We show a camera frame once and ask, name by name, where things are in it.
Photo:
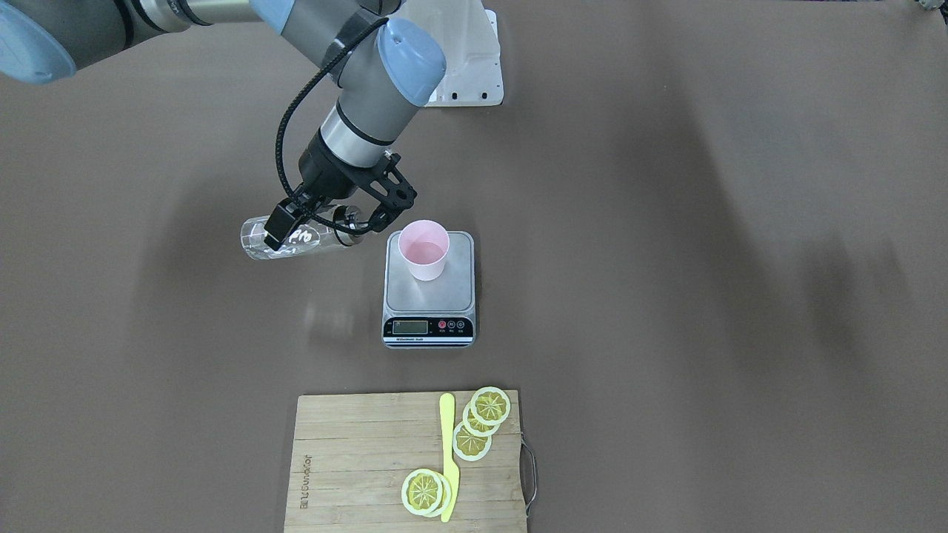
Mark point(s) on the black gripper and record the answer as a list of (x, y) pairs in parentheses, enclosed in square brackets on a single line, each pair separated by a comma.
[(324, 172)]

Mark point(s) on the clear glass sauce bottle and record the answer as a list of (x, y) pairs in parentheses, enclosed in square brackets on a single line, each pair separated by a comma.
[(308, 239)]

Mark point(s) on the pink plastic cup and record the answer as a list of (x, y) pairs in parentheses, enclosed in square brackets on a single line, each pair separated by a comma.
[(424, 245)]

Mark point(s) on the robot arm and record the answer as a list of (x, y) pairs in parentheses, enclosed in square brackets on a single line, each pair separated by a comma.
[(385, 65)]

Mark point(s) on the grey kitchen scale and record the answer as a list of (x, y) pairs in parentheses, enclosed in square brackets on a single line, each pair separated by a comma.
[(435, 314)]

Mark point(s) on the wooden cutting board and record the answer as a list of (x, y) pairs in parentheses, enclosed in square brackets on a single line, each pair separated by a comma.
[(352, 453)]

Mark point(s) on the yellow plastic knife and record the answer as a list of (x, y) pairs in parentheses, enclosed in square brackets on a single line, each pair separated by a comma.
[(449, 468)]

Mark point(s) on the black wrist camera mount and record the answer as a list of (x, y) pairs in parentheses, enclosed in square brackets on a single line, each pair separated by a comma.
[(388, 186)]

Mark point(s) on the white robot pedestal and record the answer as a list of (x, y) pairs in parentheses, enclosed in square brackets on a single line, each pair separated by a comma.
[(468, 35)]

